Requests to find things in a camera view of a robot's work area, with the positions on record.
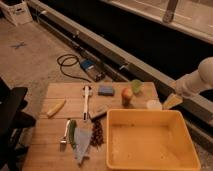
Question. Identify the bunch of dark grapes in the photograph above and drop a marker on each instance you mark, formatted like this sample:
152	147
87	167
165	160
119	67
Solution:
97	134

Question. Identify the white cardboard box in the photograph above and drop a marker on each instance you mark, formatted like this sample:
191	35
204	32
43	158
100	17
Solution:
17	14

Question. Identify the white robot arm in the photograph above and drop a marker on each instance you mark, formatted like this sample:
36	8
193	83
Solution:
191	84

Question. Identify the red yellow apple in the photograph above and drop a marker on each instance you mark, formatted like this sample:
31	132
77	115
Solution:
126	95

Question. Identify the white handled utensil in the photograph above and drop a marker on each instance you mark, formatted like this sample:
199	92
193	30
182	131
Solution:
87	95

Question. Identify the yellow plastic bin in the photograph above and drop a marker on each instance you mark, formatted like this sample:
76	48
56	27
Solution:
149	140

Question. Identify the silver metal utensil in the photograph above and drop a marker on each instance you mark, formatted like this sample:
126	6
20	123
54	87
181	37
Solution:
64	138

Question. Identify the green cucumber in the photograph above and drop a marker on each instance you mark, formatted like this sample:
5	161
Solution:
72	126

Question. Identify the translucent yellow gripper body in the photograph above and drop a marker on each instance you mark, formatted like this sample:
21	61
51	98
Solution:
172	101

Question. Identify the black chair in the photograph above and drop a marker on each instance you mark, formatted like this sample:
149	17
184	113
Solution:
12	122

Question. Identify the green cup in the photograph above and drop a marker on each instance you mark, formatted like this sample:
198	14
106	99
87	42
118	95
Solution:
136	86

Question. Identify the grey folded cloth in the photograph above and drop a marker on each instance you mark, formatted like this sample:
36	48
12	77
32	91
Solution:
82	139

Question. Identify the yellow banana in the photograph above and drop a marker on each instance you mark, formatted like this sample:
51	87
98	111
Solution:
51	112

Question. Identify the blue power device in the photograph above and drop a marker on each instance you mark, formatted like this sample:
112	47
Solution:
92	70

